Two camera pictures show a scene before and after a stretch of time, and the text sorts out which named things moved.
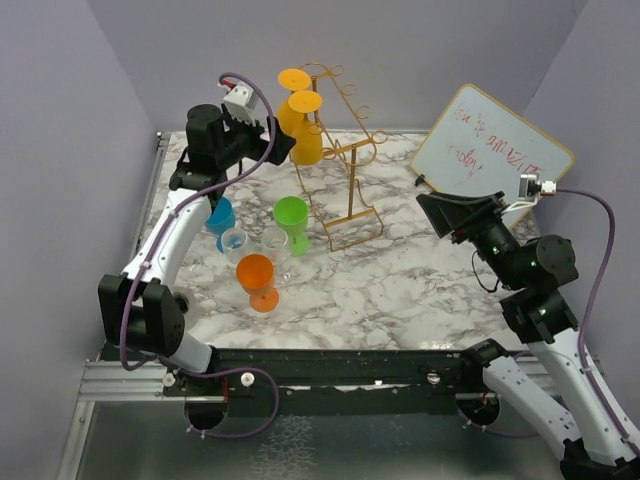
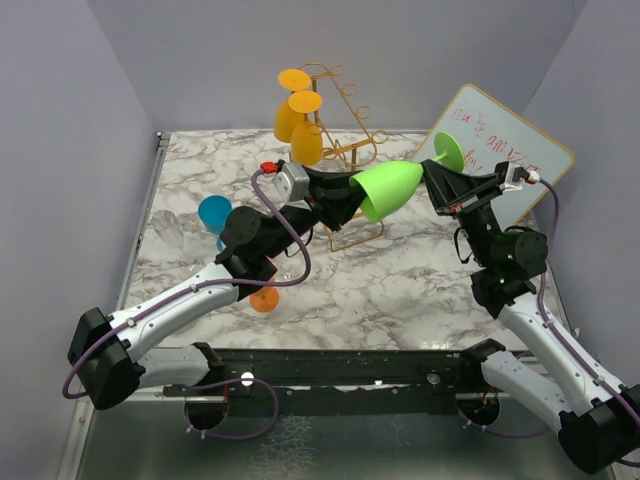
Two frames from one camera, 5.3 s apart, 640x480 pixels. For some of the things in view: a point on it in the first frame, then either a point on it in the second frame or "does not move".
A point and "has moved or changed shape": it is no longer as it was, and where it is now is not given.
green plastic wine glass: (291, 218) has moved or changed shape
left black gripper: (282, 142) → (334, 197)
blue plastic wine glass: (222, 218) does not move
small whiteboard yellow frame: (481, 145) does not move
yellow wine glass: (307, 142) does not move
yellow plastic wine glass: (292, 80) does not move
